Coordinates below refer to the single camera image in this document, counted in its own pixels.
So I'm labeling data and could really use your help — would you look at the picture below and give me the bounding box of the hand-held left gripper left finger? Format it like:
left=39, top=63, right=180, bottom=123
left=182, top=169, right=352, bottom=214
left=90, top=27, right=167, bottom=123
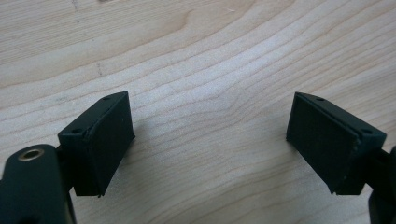
left=57, top=91, right=136, bottom=198

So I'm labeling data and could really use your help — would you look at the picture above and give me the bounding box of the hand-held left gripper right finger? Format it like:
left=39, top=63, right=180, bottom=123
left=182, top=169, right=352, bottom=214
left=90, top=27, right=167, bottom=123
left=286, top=91, right=388, bottom=196

